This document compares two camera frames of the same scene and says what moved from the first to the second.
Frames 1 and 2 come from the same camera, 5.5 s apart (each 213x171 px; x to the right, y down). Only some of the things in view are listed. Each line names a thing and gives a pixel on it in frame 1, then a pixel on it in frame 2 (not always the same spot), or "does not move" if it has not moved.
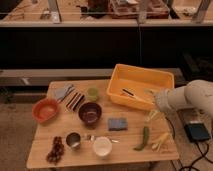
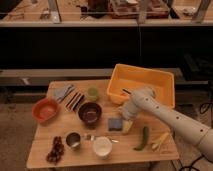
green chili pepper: [145, 139] does not move
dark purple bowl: [89, 113] does not move
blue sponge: [117, 124] does not move
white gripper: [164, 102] -> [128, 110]
